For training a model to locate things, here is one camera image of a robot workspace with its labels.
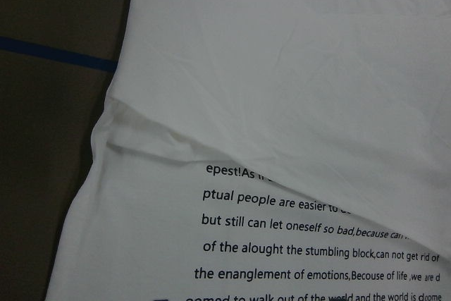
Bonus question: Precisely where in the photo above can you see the white long-sleeve printed shirt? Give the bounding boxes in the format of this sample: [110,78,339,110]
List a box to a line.
[47,0,450,300]

